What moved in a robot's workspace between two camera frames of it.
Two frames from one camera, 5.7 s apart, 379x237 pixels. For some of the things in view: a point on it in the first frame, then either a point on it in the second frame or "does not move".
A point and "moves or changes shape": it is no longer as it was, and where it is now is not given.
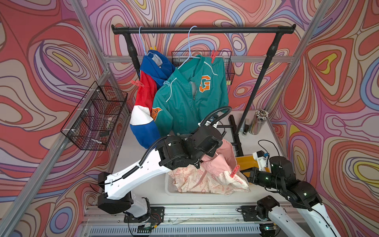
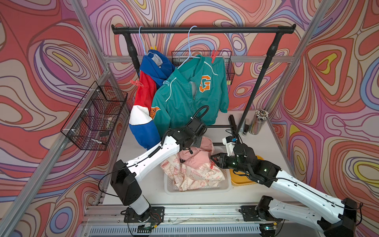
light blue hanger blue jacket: (143, 46) does not move
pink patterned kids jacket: (213, 175) moves or changes shape
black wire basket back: (179, 57) does not move
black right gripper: (253, 174) to (221, 161)
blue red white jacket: (155, 65) does not move
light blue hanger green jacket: (189, 49) does not move
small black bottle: (246, 125) does not move
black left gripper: (212, 149) to (198, 143)
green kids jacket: (189, 94) does not move
